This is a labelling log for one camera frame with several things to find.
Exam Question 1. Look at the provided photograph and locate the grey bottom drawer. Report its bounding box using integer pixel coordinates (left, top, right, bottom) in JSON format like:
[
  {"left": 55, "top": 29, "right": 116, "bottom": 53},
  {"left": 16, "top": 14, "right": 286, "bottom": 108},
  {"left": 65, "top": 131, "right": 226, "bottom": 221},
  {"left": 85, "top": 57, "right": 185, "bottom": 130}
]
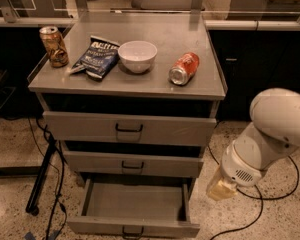
[{"left": 68, "top": 174, "right": 200, "bottom": 240}]

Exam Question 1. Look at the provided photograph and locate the grey drawer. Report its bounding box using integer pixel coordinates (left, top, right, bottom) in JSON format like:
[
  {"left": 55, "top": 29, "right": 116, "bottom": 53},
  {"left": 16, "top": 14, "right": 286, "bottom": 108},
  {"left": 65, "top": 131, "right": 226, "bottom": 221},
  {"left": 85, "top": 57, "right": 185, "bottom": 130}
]
[
  {"left": 62, "top": 141, "right": 203, "bottom": 178},
  {"left": 43, "top": 111, "right": 216, "bottom": 146},
  {"left": 68, "top": 174, "right": 200, "bottom": 240}
]

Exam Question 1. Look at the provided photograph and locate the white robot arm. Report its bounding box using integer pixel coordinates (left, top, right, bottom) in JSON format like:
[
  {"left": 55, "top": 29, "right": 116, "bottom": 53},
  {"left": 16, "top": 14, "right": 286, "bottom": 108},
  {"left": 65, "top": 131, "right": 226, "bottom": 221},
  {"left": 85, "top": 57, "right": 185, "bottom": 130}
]
[{"left": 206, "top": 88, "right": 300, "bottom": 201}]

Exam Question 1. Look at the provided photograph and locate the grey middle drawer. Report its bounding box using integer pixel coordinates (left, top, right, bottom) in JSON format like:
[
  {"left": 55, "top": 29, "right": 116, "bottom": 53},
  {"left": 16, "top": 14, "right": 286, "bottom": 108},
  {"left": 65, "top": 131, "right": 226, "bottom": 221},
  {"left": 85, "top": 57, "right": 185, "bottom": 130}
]
[{"left": 62, "top": 141, "right": 203, "bottom": 178}]

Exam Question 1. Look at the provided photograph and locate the grey drawer cabinet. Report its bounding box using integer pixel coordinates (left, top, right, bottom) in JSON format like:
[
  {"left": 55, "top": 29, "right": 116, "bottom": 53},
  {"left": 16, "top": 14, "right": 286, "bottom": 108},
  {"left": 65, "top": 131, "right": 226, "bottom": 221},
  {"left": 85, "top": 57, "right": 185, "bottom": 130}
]
[{"left": 29, "top": 13, "right": 226, "bottom": 185}]

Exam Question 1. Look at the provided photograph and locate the grey top drawer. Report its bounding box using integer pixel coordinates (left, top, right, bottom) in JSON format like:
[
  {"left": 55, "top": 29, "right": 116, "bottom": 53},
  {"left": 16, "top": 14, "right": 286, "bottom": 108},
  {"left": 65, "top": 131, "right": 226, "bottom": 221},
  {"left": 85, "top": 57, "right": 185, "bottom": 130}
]
[{"left": 43, "top": 111, "right": 216, "bottom": 146}]

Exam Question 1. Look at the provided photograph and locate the orange soda can lying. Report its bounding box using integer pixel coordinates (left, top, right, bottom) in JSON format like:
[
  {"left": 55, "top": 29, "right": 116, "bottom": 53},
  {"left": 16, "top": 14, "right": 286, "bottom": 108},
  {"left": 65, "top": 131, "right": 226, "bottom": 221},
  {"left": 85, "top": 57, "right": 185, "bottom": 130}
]
[{"left": 169, "top": 52, "right": 199, "bottom": 86}]

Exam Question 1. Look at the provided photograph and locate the white bowl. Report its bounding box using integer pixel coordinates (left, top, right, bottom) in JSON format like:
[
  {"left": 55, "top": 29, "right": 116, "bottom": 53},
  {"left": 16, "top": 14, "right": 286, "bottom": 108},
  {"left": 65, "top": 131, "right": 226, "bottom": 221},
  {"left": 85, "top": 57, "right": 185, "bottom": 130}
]
[{"left": 118, "top": 41, "right": 157, "bottom": 73}]

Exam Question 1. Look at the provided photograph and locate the blue potato chip bag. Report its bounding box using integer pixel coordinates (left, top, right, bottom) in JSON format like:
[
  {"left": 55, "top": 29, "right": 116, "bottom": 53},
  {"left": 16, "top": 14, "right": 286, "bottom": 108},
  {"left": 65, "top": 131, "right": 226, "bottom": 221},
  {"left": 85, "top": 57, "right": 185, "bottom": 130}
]
[{"left": 69, "top": 36, "right": 120, "bottom": 81}]

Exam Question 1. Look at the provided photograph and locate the black stand leg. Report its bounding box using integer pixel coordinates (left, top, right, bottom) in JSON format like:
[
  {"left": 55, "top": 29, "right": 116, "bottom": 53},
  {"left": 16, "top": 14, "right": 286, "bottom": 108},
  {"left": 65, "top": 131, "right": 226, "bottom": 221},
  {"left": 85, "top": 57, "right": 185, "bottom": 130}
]
[{"left": 25, "top": 136, "right": 55, "bottom": 216}]

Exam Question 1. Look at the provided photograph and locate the blue tape on floor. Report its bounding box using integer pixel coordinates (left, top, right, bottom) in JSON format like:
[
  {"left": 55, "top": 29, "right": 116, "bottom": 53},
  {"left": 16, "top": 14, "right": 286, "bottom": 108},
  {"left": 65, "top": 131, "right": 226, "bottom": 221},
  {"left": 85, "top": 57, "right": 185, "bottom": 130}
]
[{"left": 23, "top": 230, "right": 60, "bottom": 240}]

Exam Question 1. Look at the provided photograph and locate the gold upright soda can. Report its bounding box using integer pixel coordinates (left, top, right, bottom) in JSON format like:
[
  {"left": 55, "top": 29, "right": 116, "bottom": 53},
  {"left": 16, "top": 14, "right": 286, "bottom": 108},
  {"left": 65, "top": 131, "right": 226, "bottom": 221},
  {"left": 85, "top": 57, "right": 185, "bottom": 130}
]
[{"left": 39, "top": 26, "right": 69, "bottom": 68}]

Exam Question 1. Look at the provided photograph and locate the black floor cables left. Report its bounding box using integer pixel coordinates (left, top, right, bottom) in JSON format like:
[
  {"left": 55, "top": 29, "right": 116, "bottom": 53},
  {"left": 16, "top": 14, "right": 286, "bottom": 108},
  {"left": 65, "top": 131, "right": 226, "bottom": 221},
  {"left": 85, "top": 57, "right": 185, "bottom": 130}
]
[{"left": 27, "top": 117, "right": 68, "bottom": 240}]

